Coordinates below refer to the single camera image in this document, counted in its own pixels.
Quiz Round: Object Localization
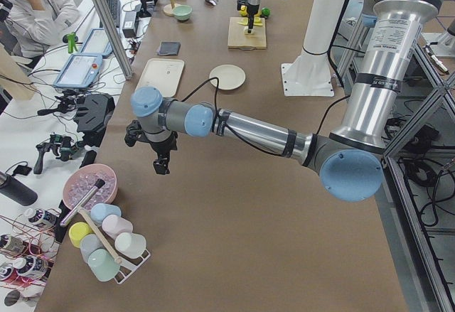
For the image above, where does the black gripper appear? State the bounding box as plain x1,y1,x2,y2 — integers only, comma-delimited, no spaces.
246,4,259,29
124,120,178,175

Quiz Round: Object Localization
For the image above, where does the white steamed bun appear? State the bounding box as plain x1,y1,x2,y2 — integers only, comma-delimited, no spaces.
244,28,256,36

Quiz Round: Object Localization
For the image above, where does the cream rabbit tray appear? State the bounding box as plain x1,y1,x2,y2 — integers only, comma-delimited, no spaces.
136,58,185,97

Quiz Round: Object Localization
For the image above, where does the bamboo cutting board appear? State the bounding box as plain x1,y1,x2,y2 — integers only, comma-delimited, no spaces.
227,17,267,50

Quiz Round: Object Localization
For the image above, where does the metal scoop black tip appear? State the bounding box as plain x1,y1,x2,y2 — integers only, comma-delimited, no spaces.
59,178,105,227

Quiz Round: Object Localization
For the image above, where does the beige round plate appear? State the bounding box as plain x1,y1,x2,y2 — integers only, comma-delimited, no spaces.
209,64,246,90

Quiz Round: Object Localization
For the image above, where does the mint green bowl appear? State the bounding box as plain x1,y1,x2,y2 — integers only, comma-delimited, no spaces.
173,5,193,22

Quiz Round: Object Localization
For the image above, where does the pink cup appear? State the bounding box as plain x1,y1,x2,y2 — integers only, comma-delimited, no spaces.
102,214,133,240

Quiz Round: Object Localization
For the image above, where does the blue cup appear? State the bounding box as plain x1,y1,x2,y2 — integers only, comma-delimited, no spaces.
90,203,122,226

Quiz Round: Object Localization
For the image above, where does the black stand base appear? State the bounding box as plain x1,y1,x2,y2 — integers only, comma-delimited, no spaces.
73,93,115,147

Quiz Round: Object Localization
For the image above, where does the pink bowl with ice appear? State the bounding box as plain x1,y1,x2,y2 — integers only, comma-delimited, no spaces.
63,163,119,212

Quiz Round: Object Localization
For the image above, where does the white cup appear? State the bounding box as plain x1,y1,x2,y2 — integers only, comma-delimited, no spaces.
114,232,146,259

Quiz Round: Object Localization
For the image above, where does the dark grey folded cloth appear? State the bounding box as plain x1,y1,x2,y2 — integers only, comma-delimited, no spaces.
157,41,181,56

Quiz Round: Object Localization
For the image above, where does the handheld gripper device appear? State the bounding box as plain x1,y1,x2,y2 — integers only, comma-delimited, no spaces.
33,134,85,174

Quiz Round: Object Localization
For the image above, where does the white cup rack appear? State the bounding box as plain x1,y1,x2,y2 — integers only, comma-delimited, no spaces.
114,249,151,284

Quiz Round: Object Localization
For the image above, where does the grey cup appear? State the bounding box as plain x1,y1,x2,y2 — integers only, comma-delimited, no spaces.
80,234,104,264

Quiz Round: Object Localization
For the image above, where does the yellow cup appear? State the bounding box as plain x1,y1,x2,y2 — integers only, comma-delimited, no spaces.
68,222,93,248

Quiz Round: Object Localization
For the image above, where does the mint green cup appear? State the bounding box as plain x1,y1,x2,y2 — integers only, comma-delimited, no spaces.
87,249,120,282

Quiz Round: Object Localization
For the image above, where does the blue teach pendant near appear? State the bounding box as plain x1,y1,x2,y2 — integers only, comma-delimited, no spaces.
53,53,103,89

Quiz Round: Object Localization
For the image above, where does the blue teach pendant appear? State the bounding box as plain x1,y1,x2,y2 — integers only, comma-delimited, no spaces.
53,53,103,89
80,28,112,58

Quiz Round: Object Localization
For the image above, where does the blue teach pendant far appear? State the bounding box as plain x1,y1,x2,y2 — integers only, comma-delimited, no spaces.
80,28,112,58

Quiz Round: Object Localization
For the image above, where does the black keyboard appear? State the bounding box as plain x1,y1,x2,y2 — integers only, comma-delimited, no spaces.
105,0,122,28

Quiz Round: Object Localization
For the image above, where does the black water bottle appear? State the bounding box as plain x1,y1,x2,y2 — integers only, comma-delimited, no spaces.
0,172,38,206

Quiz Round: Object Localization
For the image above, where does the seated person white hoodie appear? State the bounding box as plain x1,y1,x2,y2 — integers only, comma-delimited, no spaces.
7,0,80,59

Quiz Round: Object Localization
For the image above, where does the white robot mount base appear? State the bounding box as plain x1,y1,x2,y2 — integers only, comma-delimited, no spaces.
282,0,345,97

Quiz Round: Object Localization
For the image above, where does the aluminium frame post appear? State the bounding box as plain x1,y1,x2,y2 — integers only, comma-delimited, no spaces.
92,0,133,80

